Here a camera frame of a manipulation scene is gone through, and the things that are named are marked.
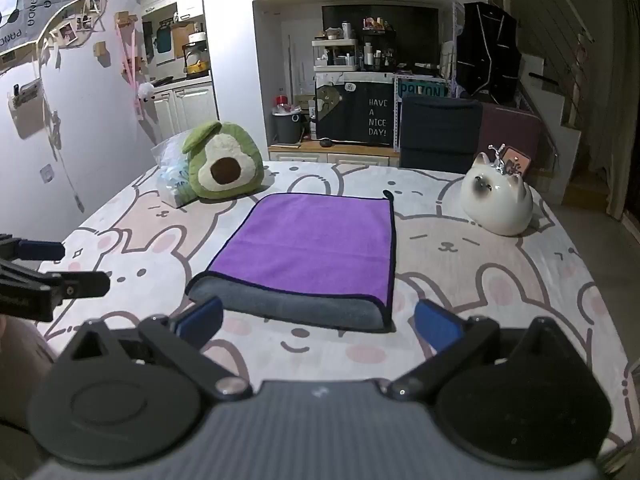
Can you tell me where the white kitchen base cabinet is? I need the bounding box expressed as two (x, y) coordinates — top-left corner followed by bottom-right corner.
(149, 79), (219, 145)

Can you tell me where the rabbit printed bed sheet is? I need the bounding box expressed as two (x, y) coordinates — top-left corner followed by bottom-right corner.
(37, 160), (640, 467)

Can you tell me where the white desktop storage rack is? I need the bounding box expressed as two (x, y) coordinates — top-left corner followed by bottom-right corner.
(312, 37), (362, 72)

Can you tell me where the wall poster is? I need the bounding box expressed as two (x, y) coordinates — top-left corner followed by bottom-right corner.
(0, 0), (85, 57)

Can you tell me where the grey trash bin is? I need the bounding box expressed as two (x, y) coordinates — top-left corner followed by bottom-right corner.
(272, 110), (306, 145)

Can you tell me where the black vest with white trim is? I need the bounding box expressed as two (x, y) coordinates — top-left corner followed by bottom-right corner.
(455, 1), (522, 104)

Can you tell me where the white cat figurine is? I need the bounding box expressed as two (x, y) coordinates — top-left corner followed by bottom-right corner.
(459, 151), (535, 237)

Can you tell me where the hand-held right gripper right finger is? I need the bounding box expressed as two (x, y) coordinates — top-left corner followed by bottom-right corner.
(387, 299), (584, 403)

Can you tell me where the person's left forearm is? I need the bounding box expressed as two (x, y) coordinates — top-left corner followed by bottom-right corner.
(0, 317), (57, 432)

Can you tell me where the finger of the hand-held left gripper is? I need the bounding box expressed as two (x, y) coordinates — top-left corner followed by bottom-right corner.
(0, 259), (111, 323)
(0, 233), (66, 262)

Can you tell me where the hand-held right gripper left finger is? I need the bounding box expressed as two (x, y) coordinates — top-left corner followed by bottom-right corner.
(58, 294), (254, 403)

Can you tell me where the teal sign plate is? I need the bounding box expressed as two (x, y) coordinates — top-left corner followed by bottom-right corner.
(397, 80), (448, 102)

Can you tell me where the black chair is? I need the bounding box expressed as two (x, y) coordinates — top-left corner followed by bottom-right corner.
(399, 95), (484, 174)

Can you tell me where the dark maroon panel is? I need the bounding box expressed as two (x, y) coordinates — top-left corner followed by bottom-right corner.
(479, 102), (544, 172)

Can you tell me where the green avocado plush toy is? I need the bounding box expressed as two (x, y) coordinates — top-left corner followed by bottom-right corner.
(181, 121), (266, 201)

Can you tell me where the purple and grey towel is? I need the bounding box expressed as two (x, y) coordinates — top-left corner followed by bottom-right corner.
(185, 192), (399, 334)

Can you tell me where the wooden low cabinet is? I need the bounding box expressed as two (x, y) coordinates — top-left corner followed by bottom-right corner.
(267, 139), (401, 167)

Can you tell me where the black printed cloth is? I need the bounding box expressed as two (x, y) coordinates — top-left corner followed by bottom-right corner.
(315, 81), (396, 147)

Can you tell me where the clear plastic bag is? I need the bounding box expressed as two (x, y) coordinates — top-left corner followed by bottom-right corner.
(149, 135), (202, 209)

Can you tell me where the small pink card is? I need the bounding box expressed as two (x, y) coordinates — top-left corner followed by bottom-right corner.
(500, 147), (531, 177)

